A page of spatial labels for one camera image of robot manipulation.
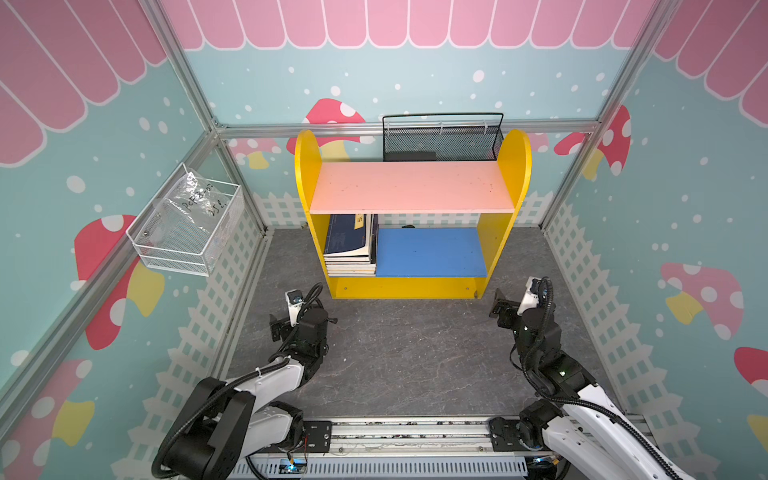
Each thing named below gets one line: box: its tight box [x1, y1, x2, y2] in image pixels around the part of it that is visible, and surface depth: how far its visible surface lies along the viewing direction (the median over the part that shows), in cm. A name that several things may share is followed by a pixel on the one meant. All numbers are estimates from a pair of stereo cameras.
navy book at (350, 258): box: [324, 254, 376, 263], surface depth 85 cm
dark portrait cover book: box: [326, 264, 377, 275], surface depth 88 cm
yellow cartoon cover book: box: [327, 269, 376, 277], surface depth 89 cm
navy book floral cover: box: [325, 261, 376, 268], surface depth 86 cm
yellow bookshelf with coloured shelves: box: [294, 129, 532, 299], surface depth 91 cm
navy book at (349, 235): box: [324, 214, 373, 256], surface depth 87 cm
